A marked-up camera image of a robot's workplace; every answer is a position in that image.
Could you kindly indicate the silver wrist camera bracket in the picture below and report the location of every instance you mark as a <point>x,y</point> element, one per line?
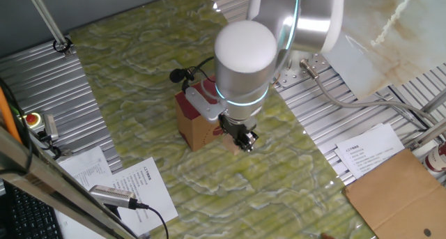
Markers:
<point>205,108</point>

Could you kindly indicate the black keyboard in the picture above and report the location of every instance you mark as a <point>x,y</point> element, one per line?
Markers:
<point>28,218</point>

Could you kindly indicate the red emergency stop button box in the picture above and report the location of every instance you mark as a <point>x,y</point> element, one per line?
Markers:
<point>32,120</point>

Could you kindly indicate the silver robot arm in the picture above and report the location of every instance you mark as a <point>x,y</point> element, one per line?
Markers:
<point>244,65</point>

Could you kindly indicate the steel frame bar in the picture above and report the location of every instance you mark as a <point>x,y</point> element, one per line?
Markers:
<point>35,166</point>

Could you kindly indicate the red brown Costa paper bag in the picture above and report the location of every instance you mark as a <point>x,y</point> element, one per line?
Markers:
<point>195,127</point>

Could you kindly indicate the red white can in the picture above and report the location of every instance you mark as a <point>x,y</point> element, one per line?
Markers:
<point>437,159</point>

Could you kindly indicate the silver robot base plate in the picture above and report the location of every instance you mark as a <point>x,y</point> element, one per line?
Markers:
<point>313,66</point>

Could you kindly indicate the aluminium strut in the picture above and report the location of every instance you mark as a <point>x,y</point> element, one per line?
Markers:
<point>432,132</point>
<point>435,103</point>
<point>46,17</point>

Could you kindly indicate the brown cardboard sheet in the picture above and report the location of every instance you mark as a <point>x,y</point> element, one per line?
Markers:
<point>397,200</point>

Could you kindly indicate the printed white paper sheet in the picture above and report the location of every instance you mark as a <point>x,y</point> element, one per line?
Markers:
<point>146,193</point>
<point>87,166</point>
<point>369,152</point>

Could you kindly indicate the silver depth camera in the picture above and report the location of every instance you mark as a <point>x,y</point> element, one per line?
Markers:
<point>111,196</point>

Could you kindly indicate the green marble pattern mat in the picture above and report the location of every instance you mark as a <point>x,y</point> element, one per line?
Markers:
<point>244,197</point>

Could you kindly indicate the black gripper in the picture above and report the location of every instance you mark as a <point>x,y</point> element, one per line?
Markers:
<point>238,125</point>

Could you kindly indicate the bare human hand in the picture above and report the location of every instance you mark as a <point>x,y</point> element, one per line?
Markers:
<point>328,236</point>

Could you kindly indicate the blank white paper sheet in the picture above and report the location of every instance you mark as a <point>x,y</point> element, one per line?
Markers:
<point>76,228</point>

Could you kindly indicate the white marble pattern sheet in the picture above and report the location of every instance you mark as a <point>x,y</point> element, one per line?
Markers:
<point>383,30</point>

